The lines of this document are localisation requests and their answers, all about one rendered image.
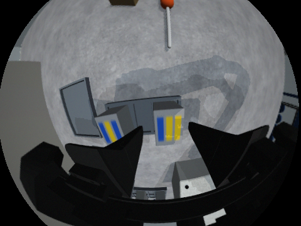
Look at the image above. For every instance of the tan cardboard box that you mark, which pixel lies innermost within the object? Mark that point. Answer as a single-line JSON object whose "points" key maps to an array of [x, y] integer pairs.
{"points": [[123, 2]]}

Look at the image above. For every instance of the orange-handled screwdriver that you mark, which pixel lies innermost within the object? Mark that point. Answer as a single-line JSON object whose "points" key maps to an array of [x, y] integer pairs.
{"points": [[167, 4]]}

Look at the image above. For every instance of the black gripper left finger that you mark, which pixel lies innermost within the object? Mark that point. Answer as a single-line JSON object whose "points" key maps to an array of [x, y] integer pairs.
{"points": [[119, 160]]}

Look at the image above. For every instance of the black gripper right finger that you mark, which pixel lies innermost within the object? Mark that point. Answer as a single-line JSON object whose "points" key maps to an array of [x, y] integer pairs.
{"points": [[222, 151]]}

